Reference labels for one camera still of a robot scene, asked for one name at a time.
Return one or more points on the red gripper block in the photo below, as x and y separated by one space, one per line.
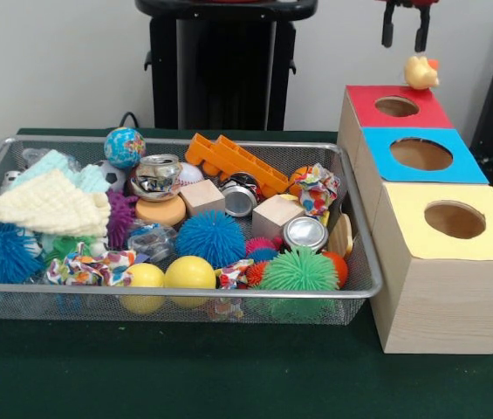
431 2

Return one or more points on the pale yellow duck toy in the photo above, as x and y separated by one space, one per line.
419 74

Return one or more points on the light blue cloth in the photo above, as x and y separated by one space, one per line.
54 161

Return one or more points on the cream knitted cloth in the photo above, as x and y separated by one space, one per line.
45 205

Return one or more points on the clear mesh bin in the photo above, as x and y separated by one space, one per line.
351 301

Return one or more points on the wooden box with three holes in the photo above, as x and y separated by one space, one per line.
442 305

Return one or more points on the orange plastic block tray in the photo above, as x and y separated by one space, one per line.
237 163

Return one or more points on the silver drink can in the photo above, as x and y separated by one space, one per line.
305 233

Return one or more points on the small globe ball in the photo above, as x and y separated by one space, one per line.
125 147

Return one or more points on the yellow ball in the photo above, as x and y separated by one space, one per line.
190 272

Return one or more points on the small soccer ball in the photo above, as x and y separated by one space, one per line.
113 174

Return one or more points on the purple bumpy ball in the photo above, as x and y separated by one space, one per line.
119 216

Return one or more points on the colourful patterned cloth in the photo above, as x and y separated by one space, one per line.
89 268

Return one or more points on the green spiky toy with eyes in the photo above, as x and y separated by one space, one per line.
67 246

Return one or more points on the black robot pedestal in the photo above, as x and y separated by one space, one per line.
211 65

